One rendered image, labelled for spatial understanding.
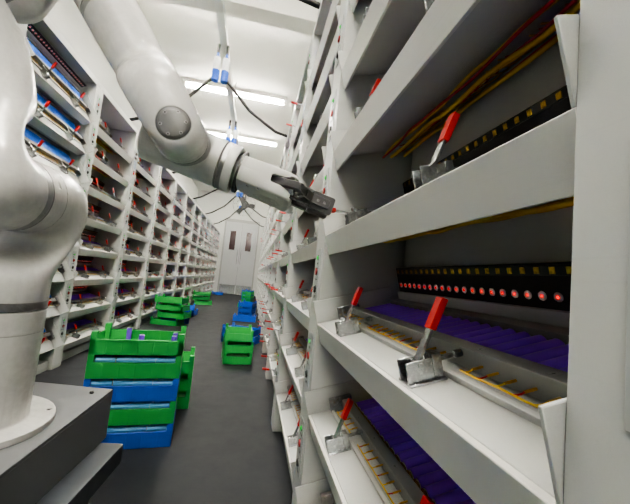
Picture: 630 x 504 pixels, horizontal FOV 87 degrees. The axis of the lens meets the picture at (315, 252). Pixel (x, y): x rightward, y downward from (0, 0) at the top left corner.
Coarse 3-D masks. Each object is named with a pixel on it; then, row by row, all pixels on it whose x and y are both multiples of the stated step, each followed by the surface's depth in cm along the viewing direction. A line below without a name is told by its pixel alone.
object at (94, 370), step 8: (88, 360) 113; (176, 360) 122; (88, 368) 113; (96, 368) 114; (104, 368) 114; (112, 368) 115; (120, 368) 116; (128, 368) 117; (136, 368) 117; (144, 368) 118; (152, 368) 119; (160, 368) 120; (168, 368) 121; (176, 368) 122; (88, 376) 113; (96, 376) 113; (104, 376) 114; (112, 376) 115; (120, 376) 116; (128, 376) 117; (136, 376) 117; (144, 376) 118; (152, 376) 119; (160, 376) 120; (168, 376) 121; (176, 376) 122
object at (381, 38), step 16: (384, 0) 55; (400, 0) 59; (416, 0) 59; (368, 16) 61; (384, 16) 62; (400, 16) 63; (416, 16) 63; (368, 32) 62; (384, 32) 66; (400, 32) 67; (352, 48) 71; (368, 48) 71; (384, 48) 72; (400, 48) 73; (352, 64) 72; (368, 64) 77; (384, 64) 78
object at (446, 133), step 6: (456, 114) 36; (450, 120) 36; (456, 120) 36; (444, 126) 37; (450, 126) 36; (444, 132) 36; (450, 132) 35; (444, 138) 35; (438, 144) 36; (444, 144) 35; (438, 150) 35; (438, 156) 35; (432, 162) 35
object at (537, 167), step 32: (576, 32) 18; (576, 64) 17; (576, 96) 17; (544, 128) 19; (480, 160) 24; (512, 160) 22; (544, 160) 19; (416, 192) 34; (448, 192) 29; (480, 192) 25; (512, 192) 22; (544, 192) 20; (352, 224) 56; (384, 224) 43; (416, 224) 35; (448, 224) 30
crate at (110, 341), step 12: (108, 324) 131; (96, 336) 114; (108, 336) 131; (120, 336) 133; (132, 336) 135; (156, 336) 138; (168, 336) 139; (180, 336) 123; (96, 348) 114; (108, 348) 115; (120, 348) 116; (132, 348) 117; (144, 348) 119; (156, 348) 120; (168, 348) 121; (180, 348) 122
